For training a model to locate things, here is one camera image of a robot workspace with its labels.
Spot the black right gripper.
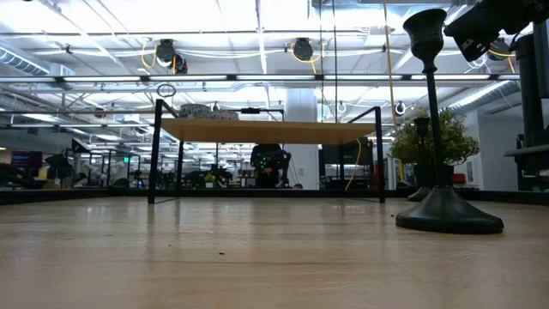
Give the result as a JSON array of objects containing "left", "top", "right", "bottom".
[{"left": 443, "top": 0, "right": 537, "bottom": 64}]

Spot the tall black candlestick holder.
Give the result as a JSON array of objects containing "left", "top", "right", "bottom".
[{"left": 395, "top": 8, "right": 505, "bottom": 235}]

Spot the short black candlestick holder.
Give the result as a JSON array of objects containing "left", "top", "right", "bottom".
[{"left": 406, "top": 115, "right": 435, "bottom": 203}]

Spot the green potted plant black pot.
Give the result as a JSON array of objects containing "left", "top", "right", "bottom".
[{"left": 388, "top": 109, "right": 481, "bottom": 189}]

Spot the long ceiling light bar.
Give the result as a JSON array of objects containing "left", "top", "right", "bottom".
[{"left": 0, "top": 73, "right": 521, "bottom": 83}]

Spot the white building column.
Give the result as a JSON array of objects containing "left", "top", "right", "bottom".
[{"left": 284, "top": 88, "right": 321, "bottom": 191}]

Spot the person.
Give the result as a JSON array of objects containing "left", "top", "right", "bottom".
[{"left": 250, "top": 142, "right": 293, "bottom": 189}]

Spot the black ceiling cable reel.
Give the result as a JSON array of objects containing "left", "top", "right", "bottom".
[
  {"left": 154, "top": 38, "right": 189, "bottom": 75},
  {"left": 292, "top": 37, "right": 315, "bottom": 62},
  {"left": 487, "top": 37, "right": 517, "bottom": 62}
]

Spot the hanging yellow cable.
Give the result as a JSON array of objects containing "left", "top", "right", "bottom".
[{"left": 383, "top": 0, "right": 406, "bottom": 182}]

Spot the wood top shelf black frame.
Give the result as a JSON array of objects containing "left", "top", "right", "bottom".
[{"left": 147, "top": 98, "right": 386, "bottom": 205}]

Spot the black table edge rail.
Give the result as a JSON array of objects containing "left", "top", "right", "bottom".
[{"left": 0, "top": 187, "right": 549, "bottom": 206}]

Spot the black hanging cable ring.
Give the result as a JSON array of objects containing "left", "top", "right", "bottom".
[{"left": 155, "top": 82, "right": 178, "bottom": 99}]

